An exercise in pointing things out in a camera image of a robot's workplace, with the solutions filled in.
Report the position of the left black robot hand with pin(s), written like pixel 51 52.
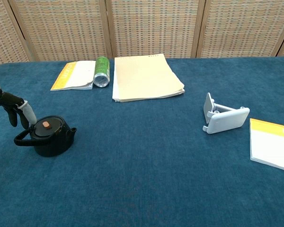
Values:
pixel 9 100

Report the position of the white folding phone stand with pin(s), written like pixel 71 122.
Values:
pixel 227 120

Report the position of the yellow and white booklet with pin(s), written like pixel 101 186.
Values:
pixel 272 144
pixel 75 75

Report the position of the small black cast-iron teapot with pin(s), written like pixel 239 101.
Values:
pixel 50 139

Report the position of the woven folding screen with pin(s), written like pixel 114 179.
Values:
pixel 142 28

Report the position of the blue table cloth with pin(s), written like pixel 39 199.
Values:
pixel 142 177

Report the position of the green drink can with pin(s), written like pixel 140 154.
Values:
pixel 101 71

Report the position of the beige paper stack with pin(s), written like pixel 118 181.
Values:
pixel 144 78

